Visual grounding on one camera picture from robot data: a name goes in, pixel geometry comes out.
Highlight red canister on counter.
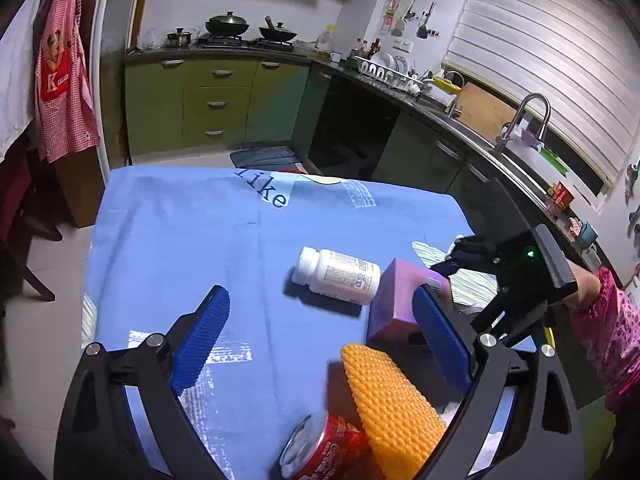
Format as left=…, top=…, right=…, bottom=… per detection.
left=547, top=182, right=574, bottom=211

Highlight red soda can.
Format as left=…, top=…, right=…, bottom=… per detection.
left=278, top=411, right=371, bottom=479

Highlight steel kitchen faucet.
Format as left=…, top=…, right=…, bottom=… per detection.
left=493, top=91, right=552, bottom=155

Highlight blue tablecloth with star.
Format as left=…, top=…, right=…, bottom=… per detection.
left=84, top=166, right=471, bottom=479

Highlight orange foam net sleeve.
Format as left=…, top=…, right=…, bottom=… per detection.
left=341, top=344, right=447, bottom=480

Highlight teal mug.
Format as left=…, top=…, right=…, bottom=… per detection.
left=576, top=222, right=598, bottom=250

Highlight pink patterned sleeve forearm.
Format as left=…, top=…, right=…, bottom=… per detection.
left=570, top=266, right=639, bottom=412

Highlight white dish rack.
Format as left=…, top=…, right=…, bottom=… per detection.
left=355, top=53, right=423, bottom=96

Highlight person's right hand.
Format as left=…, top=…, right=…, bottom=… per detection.
left=563, top=261, right=602, bottom=310

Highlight wooden cutting board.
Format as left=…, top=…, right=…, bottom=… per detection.
left=457, top=82, right=516, bottom=145

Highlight blue floor mat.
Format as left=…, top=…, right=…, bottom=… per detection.
left=230, top=146, right=299, bottom=171

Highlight pink purple box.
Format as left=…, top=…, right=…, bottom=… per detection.
left=367, top=258, right=454, bottom=346

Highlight black wok with lid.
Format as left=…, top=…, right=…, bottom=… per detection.
left=205, top=11, right=250, bottom=37

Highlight white pill bottle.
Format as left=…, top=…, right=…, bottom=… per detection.
left=292, top=246, right=382, bottom=306

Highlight green lower cabinets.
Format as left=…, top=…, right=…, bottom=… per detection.
left=125, top=58, right=309, bottom=157

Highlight small steel pot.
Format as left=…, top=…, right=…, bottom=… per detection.
left=165, top=27, right=192, bottom=48

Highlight red checked apron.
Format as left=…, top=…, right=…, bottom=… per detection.
left=35, top=0, right=100, bottom=162

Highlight black frying pan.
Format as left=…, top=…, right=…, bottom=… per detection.
left=259, top=15, right=297, bottom=44

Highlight white window blind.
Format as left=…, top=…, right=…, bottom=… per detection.
left=442, top=0, right=639, bottom=185

